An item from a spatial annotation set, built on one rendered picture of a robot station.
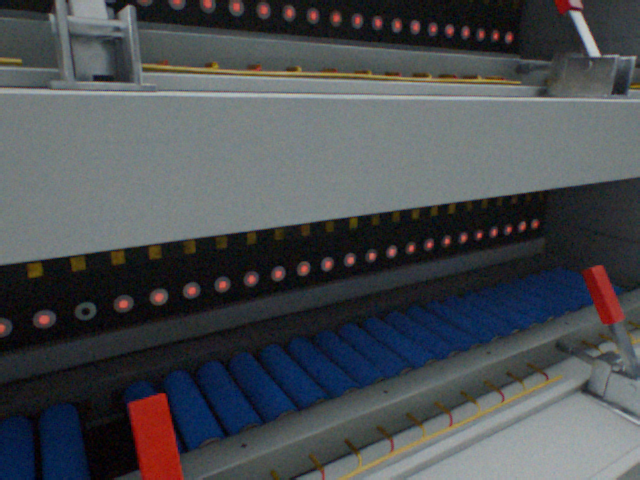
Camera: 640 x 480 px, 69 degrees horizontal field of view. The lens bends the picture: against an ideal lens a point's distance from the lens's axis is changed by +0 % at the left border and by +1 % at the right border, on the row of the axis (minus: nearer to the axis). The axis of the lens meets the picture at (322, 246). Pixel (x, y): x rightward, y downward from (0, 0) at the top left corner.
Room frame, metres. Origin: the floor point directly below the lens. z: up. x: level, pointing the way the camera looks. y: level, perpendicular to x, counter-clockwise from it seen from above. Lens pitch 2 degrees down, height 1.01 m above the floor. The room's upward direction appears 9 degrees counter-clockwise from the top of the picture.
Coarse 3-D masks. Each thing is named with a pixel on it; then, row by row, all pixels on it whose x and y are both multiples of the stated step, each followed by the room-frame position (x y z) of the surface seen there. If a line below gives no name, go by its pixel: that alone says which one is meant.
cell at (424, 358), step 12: (372, 324) 0.33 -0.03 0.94; (384, 324) 0.33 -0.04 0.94; (372, 336) 0.33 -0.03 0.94; (384, 336) 0.32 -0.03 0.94; (396, 336) 0.32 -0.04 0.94; (396, 348) 0.31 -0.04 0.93; (408, 348) 0.30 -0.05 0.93; (420, 348) 0.30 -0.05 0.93; (408, 360) 0.30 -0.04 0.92; (420, 360) 0.29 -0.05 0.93; (432, 360) 0.29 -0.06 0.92
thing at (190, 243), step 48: (528, 192) 0.45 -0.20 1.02; (192, 240) 0.29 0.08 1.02; (240, 240) 0.30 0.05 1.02; (288, 240) 0.32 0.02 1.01; (336, 240) 0.35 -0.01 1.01; (384, 240) 0.37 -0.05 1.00; (480, 240) 0.43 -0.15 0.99; (0, 288) 0.24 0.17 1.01; (48, 288) 0.25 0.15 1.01; (96, 288) 0.27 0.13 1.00; (144, 288) 0.28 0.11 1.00; (240, 288) 0.32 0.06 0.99; (288, 288) 0.34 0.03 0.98; (48, 336) 0.26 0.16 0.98
